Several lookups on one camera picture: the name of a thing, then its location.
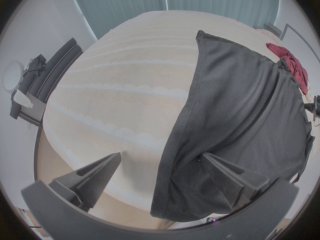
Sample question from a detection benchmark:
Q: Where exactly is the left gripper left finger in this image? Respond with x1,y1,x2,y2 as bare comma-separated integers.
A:
49,152,122,208

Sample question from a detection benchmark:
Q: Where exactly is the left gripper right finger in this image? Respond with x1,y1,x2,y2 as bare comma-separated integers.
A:
199,153,270,207

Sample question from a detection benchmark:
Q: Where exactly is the black T-shirt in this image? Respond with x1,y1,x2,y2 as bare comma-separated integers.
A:
149,30,316,223

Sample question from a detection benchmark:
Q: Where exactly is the bed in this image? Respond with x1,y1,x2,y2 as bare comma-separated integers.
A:
41,10,320,228

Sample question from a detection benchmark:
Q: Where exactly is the dark red garment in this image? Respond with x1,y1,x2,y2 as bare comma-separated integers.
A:
265,43,309,94

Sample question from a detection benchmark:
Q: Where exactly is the grey bedside table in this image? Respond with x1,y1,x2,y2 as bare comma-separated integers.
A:
254,23,282,36

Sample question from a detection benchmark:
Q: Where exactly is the white cloth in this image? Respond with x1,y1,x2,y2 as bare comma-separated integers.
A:
14,90,34,109

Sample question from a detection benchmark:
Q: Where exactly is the black chest of drawers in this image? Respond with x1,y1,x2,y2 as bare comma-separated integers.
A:
9,37,83,121

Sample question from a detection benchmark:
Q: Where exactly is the dark grey garment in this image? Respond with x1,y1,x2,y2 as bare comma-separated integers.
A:
24,54,47,77

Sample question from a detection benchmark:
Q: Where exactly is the round white mirror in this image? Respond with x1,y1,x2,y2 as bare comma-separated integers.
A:
2,60,23,92

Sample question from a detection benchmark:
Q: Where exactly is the blue-green curtain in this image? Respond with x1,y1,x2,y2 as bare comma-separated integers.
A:
164,0,280,29
70,0,167,41

